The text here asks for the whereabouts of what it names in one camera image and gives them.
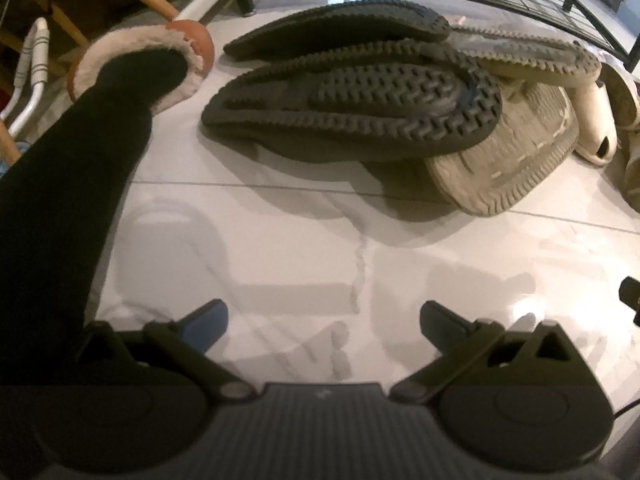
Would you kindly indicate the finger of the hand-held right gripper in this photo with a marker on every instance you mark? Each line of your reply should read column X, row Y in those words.
column 630, row 291

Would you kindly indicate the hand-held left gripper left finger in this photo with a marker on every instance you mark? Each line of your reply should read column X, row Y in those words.
column 206, row 325

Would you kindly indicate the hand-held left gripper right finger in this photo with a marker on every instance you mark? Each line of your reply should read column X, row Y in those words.
column 440, row 325

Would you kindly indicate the black slipper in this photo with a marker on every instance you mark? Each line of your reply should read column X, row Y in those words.
column 360, row 105
column 345, row 25

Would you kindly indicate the white slide sandal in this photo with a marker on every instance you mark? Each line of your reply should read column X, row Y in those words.
column 597, row 125

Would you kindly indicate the beige ribbed-sole shoe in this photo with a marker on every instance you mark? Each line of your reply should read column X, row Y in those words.
column 505, row 160

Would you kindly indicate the person's left leg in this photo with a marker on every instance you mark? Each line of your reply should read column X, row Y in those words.
column 65, row 200

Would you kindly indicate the beige slide sandal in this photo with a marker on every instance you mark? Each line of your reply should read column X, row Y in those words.
column 625, row 95

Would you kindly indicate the beige flat-sole slipper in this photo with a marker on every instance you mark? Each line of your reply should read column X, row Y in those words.
column 540, row 57

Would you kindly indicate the brown fur-lined slipper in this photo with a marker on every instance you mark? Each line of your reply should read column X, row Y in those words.
column 195, row 42

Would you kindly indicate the white baseboard strip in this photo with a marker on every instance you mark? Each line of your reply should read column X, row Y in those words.
column 200, row 2

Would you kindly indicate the white metal tube frame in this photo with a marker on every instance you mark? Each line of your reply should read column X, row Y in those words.
column 30, row 70

